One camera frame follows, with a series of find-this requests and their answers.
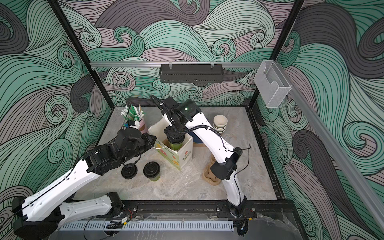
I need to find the black enclosure corner post left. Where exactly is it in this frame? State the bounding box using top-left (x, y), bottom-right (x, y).
top-left (47, 0), bottom-right (115, 111)

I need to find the pink straw holder cup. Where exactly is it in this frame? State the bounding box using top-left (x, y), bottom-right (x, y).
top-left (139, 118), bottom-right (148, 134)

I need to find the white paper takeout bag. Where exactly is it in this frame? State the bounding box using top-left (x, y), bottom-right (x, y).
top-left (149, 119), bottom-right (193, 171)

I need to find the stack of paper cups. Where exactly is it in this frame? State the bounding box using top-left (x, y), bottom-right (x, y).
top-left (213, 115), bottom-right (228, 134)

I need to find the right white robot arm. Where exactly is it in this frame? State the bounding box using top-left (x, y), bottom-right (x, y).
top-left (150, 95), bottom-right (246, 210)

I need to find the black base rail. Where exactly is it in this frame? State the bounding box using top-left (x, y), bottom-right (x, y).
top-left (122, 200), bottom-right (296, 215)

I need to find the black coffee cup lid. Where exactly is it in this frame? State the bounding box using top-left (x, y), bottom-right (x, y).
top-left (121, 164), bottom-right (138, 180)

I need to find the clear acrylic wall holder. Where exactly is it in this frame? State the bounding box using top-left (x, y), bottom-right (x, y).
top-left (254, 60), bottom-right (292, 109)

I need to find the brown pulp cup carrier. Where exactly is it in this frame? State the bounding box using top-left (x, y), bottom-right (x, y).
top-left (202, 155), bottom-right (221, 186)

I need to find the grey aluminium rail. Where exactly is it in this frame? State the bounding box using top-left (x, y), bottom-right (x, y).
top-left (90, 61), bottom-right (261, 69)

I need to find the dark blue napkin stack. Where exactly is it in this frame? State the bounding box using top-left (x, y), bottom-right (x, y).
top-left (190, 133), bottom-right (203, 144)

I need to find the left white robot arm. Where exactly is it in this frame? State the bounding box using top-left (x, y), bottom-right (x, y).
top-left (12, 128), bottom-right (157, 240)

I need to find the black enclosure corner post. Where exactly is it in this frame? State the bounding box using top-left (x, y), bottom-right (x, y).
top-left (249, 1), bottom-right (304, 108)
top-left (47, 0), bottom-right (115, 111)

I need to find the green paper coffee cup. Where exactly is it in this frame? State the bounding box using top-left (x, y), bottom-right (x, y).
top-left (170, 142), bottom-right (183, 152)

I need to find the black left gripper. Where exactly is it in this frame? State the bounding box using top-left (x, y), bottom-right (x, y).
top-left (121, 132), bottom-right (158, 165)

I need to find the black enclosure corner post right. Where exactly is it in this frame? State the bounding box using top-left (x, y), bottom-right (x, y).
top-left (249, 1), bottom-right (304, 108)

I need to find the black wall-mounted tray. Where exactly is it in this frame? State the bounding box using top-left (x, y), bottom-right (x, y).
top-left (159, 65), bottom-right (224, 83)

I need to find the bundle of wrapped straws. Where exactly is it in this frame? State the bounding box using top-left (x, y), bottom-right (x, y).
top-left (121, 105), bottom-right (144, 122)

